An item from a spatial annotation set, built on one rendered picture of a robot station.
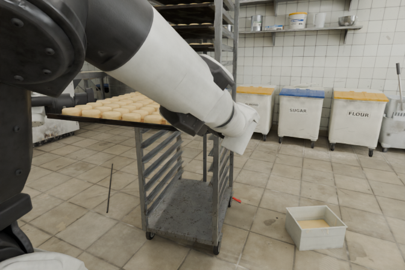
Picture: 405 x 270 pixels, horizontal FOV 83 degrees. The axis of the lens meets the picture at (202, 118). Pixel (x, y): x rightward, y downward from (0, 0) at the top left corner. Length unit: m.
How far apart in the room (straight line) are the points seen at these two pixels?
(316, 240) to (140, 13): 1.68
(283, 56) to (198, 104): 3.60
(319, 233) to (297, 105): 1.90
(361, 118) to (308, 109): 0.59
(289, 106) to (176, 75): 3.04
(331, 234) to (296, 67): 2.64
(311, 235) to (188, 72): 1.55
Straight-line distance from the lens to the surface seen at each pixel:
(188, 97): 0.30
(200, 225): 1.60
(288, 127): 3.36
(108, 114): 0.70
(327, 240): 1.81
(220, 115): 0.40
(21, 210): 0.46
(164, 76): 0.27
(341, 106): 3.30
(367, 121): 3.36
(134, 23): 0.24
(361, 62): 3.92
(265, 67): 3.93
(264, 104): 3.32
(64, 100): 0.96
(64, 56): 0.18
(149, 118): 0.65
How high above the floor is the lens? 1.17
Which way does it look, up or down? 15 degrees down
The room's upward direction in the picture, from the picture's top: straight up
